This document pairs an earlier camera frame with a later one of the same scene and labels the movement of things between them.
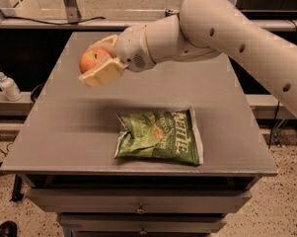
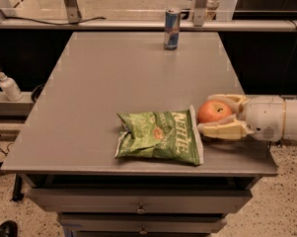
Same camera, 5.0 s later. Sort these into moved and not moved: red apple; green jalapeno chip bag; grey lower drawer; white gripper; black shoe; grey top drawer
Moved: red apple; white gripper
Not moved: grey lower drawer; grey top drawer; green jalapeno chip bag; black shoe
